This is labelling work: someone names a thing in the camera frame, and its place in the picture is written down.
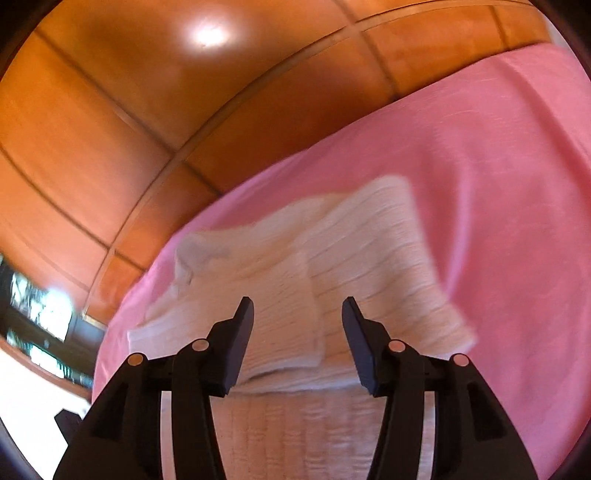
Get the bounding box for white knitted sweater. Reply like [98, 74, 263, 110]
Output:
[127, 176, 476, 479]

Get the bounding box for window with dark frame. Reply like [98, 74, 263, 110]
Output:
[1, 261, 106, 390]

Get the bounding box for pink bedspread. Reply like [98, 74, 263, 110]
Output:
[93, 44, 590, 479]

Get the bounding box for wooden wardrobe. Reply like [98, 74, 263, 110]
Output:
[1, 1, 550, 323]

